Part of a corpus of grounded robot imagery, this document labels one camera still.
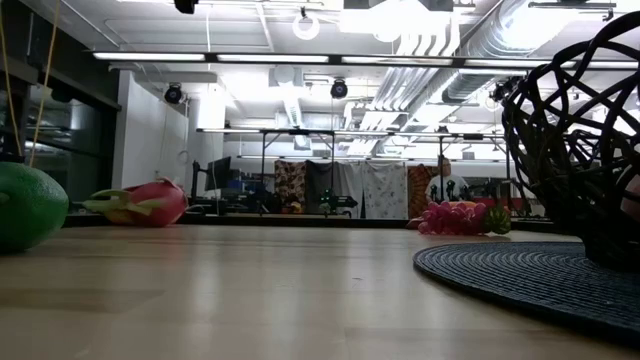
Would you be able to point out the orange fruit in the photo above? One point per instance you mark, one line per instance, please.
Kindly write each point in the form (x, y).
(462, 204)

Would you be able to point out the purple grape bunch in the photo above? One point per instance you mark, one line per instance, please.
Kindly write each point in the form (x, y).
(450, 220)

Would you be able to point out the overhead LED light bar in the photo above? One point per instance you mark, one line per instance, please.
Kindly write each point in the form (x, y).
(272, 58)

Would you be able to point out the black ceiling spotlight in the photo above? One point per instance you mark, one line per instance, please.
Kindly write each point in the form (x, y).
(173, 93)
(500, 91)
(339, 89)

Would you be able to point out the black metal rack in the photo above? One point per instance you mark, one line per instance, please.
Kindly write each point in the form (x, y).
(263, 170)
(441, 165)

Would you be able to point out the black aluminium table frame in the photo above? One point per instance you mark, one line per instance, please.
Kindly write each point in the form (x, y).
(300, 220)

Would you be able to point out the standing person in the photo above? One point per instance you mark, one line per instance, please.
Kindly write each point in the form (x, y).
(445, 186)

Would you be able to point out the background robot with green lights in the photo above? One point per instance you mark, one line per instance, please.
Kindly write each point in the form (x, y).
(332, 202)

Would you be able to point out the white hanging cloth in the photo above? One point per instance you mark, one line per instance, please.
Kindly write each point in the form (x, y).
(385, 190)

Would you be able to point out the green lime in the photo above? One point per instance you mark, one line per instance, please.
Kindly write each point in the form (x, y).
(27, 207)

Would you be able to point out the silver ventilation duct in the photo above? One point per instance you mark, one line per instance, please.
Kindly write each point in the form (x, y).
(490, 55)

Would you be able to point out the black computer monitor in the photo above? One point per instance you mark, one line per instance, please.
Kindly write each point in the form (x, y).
(219, 172)

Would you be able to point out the brown patterned hanging cloth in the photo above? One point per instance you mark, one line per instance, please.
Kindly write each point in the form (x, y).
(290, 185)

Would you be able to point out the orange patterned hanging cloth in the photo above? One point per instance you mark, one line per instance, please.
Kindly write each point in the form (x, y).
(419, 190)

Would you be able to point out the dark grey hanging cloth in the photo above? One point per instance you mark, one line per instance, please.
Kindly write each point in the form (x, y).
(320, 177)

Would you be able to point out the red chili pepper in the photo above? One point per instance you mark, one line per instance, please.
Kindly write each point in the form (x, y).
(415, 224)

